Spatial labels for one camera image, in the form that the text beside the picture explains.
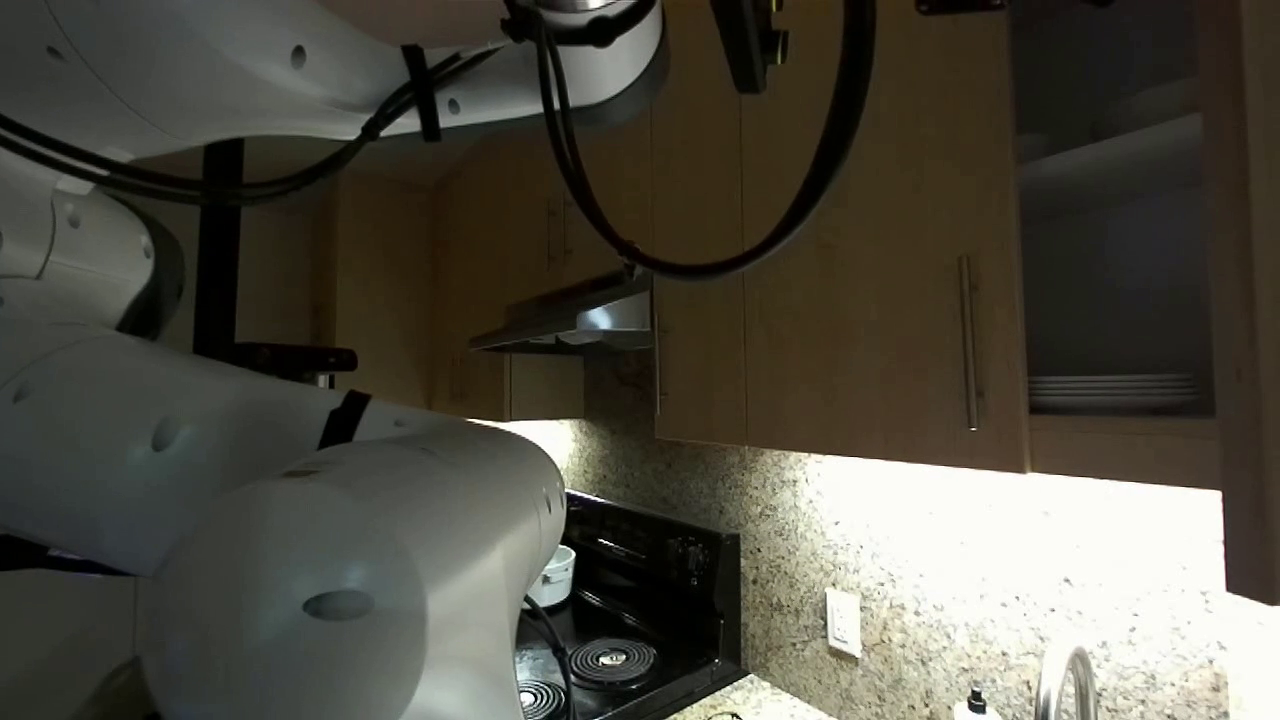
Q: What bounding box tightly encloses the chrome kitchen tap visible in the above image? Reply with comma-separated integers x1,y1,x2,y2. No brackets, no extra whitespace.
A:
1033,644,1102,720

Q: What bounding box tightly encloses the black electric stove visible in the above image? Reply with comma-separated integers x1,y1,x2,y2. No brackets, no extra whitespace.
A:
513,489,749,720

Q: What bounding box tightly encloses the steel range hood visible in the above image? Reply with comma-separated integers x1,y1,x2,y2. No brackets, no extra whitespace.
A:
467,268,656,357

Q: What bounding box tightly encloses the small coil burner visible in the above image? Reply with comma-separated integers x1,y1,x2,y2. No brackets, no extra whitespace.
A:
516,679,567,720

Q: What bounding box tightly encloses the white wall socket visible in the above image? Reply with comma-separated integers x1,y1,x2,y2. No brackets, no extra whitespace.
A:
824,587,864,660

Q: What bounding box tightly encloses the large coil burner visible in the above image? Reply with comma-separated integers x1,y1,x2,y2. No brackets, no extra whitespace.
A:
567,636,660,692

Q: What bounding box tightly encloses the wide wooden cabinet door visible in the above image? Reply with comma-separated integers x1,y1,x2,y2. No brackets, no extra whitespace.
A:
742,0,1030,474

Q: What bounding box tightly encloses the open wooden cabinet door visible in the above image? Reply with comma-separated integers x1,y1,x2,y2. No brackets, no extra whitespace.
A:
1198,0,1280,607

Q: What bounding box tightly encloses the wooden upper kitchen cabinet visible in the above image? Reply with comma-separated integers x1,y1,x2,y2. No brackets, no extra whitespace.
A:
652,0,1280,607

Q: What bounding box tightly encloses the narrow wooden cabinet door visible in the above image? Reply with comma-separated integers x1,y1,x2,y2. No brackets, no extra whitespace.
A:
653,0,747,447

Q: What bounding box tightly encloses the wooden corner wall cabinet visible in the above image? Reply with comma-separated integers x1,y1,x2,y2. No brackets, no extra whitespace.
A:
333,100,656,423

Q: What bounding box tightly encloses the stack of white plates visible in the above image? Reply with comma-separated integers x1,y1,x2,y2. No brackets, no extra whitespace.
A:
1027,372,1207,415

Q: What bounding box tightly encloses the white pot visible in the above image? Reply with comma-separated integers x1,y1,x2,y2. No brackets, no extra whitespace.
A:
526,544,579,610

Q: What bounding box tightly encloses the long silver door handle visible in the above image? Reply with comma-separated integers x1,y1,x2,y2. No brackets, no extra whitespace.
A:
957,254,982,433

